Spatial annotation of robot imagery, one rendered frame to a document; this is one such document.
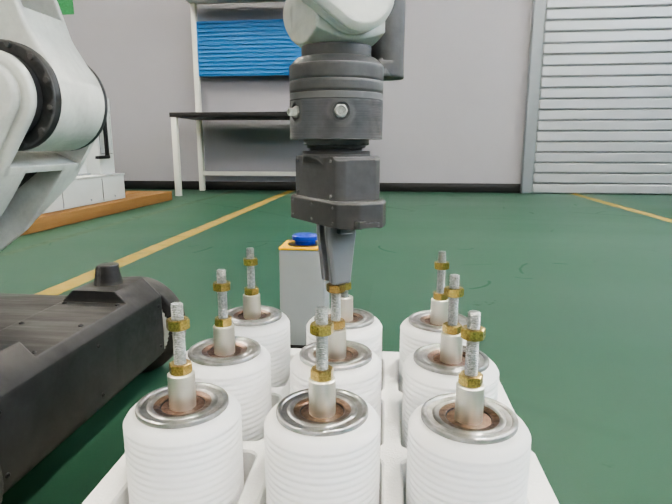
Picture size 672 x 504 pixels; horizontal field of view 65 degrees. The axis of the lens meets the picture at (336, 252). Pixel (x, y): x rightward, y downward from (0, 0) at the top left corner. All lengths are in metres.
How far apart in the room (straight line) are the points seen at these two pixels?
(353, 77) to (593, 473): 0.67
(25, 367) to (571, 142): 5.28
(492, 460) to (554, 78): 5.29
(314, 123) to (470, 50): 5.16
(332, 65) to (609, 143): 5.34
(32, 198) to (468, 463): 0.77
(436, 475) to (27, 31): 0.72
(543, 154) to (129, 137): 4.28
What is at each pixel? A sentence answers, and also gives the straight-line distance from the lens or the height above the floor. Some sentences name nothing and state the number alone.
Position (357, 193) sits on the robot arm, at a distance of 0.48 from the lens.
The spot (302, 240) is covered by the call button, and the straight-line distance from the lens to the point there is 0.81.
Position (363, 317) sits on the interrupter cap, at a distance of 0.67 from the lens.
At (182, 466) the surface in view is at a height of 0.22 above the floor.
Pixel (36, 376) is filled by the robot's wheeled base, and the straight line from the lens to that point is 0.80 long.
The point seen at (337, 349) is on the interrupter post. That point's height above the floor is 0.26.
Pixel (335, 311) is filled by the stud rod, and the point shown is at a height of 0.30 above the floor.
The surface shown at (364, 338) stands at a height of 0.24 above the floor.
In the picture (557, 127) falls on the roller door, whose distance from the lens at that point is 5.60.
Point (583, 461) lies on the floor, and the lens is 0.93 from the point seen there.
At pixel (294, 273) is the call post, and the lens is 0.80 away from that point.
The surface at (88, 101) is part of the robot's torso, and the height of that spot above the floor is 0.53.
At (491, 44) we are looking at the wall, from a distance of 5.65.
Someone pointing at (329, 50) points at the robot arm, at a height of 0.55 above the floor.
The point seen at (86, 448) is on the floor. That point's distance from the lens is 0.96.
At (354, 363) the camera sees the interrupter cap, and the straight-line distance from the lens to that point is 0.53.
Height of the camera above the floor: 0.47
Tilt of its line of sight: 11 degrees down
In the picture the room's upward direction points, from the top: straight up
